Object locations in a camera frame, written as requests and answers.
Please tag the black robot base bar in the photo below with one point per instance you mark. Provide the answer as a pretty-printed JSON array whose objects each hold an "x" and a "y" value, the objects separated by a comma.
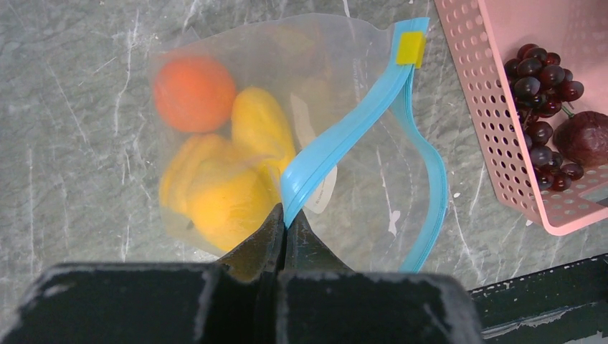
[{"x": 563, "y": 304}]

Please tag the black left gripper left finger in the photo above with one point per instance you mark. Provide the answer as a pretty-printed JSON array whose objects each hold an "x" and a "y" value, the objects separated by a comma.
[{"x": 263, "y": 251}]

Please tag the dark red round fruit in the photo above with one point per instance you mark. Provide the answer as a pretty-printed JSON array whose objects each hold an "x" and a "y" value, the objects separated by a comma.
[{"x": 582, "y": 139}]

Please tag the yellow mango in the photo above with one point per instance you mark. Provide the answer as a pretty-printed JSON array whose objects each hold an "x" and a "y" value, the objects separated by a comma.
[
  {"x": 260, "y": 126},
  {"x": 228, "y": 201}
]

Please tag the clear zip top bag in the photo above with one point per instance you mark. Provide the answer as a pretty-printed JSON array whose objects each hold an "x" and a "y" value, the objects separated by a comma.
[{"x": 373, "y": 189}]

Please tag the orange fruit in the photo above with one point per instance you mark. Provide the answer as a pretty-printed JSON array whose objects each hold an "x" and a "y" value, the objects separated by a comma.
[{"x": 194, "y": 94}]

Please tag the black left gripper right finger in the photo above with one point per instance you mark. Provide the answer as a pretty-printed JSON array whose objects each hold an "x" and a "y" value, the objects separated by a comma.
[{"x": 306, "y": 252}]

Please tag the pink perforated plastic basket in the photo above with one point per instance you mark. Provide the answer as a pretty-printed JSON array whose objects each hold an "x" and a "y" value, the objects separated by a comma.
[{"x": 481, "y": 36}]

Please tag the dark purple grape bunch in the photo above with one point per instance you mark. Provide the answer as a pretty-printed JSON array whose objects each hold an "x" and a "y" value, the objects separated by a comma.
[{"x": 540, "y": 87}]

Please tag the yellow bell pepper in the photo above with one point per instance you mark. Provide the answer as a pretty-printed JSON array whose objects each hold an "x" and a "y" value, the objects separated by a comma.
[{"x": 183, "y": 168}]

